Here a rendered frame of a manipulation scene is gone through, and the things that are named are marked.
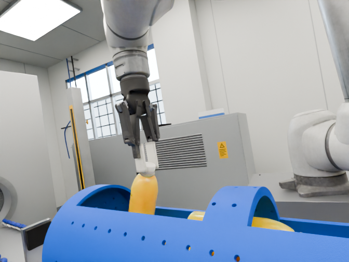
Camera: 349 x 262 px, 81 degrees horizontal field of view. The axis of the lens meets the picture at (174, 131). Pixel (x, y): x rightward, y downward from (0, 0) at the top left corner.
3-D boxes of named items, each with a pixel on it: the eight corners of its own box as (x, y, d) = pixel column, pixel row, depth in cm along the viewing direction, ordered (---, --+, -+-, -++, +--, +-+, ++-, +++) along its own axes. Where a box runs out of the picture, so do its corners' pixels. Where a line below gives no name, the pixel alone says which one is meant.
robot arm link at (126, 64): (104, 60, 52) (108, 83, 52) (129, 47, 47) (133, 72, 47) (131, 67, 60) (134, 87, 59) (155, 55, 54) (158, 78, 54)
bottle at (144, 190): (146, 223, 61) (155, 164, 57) (155, 239, 55) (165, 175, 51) (123, 226, 58) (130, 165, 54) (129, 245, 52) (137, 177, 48)
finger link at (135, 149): (137, 137, 50) (129, 138, 48) (141, 157, 50) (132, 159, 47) (133, 138, 51) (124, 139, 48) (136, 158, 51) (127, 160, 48)
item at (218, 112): (201, 120, 212) (200, 113, 212) (224, 115, 204) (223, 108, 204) (199, 120, 200) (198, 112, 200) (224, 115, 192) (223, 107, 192)
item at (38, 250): (53, 254, 86) (48, 217, 86) (58, 256, 83) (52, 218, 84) (26, 269, 77) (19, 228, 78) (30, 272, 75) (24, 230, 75)
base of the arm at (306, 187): (275, 183, 85) (273, 170, 85) (337, 178, 79) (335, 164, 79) (287, 198, 67) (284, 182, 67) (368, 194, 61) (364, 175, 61)
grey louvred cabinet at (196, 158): (116, 233, 312) (101, 139, 315) (268, 250, 213) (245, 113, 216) (85, 254, 264) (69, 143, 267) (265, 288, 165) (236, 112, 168)
